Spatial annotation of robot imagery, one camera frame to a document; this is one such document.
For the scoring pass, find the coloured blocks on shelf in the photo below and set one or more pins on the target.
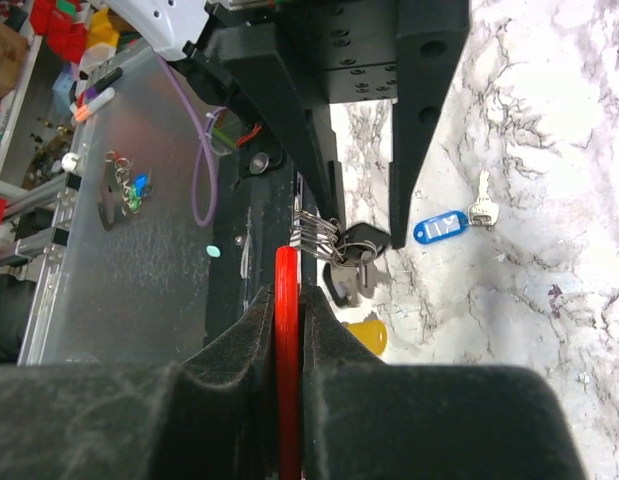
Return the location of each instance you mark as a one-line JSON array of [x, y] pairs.
[[71, 27]]

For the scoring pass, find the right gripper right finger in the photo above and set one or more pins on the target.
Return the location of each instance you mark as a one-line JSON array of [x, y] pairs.
[[365, 419]]

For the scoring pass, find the markers on outside tray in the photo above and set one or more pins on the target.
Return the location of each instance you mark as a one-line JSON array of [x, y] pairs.
[[96, 96]]

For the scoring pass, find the spare key bunch outside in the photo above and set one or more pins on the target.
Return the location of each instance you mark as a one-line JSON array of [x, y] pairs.
[[121, 191]]

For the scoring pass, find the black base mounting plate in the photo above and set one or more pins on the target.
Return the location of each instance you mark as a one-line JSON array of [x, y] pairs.
[[253, 218]]

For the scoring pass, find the aluminium frame rail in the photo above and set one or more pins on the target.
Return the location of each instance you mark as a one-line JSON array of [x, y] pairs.
[[30, 266]]

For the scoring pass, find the red black key holder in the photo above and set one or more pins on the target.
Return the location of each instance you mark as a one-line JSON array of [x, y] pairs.
[[287, 342]]

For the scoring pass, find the bunch of silver keys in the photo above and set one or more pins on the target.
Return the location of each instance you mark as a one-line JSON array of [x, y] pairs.
[[420, 287]]

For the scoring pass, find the blue key tag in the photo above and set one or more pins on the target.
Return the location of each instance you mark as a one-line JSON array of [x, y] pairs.
[[440, 227]]

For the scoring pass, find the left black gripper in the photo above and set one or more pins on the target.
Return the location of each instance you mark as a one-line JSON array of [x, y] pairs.
[[292, 58]]

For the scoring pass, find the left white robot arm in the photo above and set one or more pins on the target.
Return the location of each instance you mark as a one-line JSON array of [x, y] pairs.
[[178, 32]]

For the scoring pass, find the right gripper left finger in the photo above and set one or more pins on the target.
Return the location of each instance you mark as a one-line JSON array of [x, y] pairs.
[[210, 417]]

